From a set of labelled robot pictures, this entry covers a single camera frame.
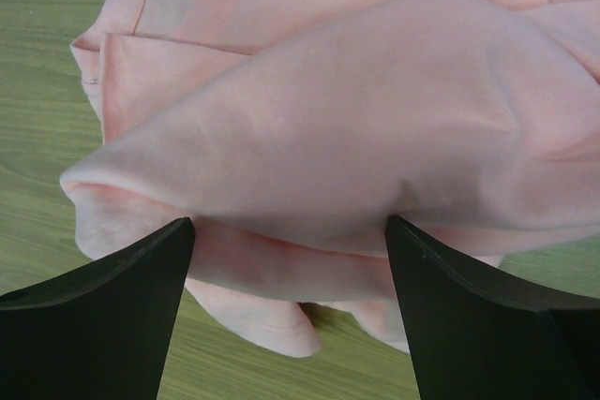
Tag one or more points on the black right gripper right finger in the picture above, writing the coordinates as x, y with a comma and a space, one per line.
476, 332

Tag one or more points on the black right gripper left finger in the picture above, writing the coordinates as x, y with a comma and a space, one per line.
101, 331

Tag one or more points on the salmon pink t shirt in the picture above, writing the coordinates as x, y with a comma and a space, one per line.
290, 130

